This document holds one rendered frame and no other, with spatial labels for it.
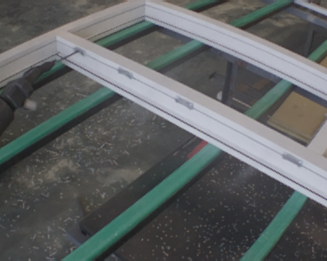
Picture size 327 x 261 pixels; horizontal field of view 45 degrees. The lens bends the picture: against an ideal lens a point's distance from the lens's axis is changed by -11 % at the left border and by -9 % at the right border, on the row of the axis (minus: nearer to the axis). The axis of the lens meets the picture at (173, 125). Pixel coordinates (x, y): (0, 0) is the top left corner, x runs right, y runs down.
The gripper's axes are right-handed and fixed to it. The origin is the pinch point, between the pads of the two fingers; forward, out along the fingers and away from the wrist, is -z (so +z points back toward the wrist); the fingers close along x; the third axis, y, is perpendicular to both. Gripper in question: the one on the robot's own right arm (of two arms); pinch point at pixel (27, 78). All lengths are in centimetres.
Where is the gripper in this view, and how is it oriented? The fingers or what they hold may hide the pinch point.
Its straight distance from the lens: 114.0
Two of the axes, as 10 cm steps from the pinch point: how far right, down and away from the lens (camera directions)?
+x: 7.2, -0.2, -7.0
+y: -5.1, -7.0, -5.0
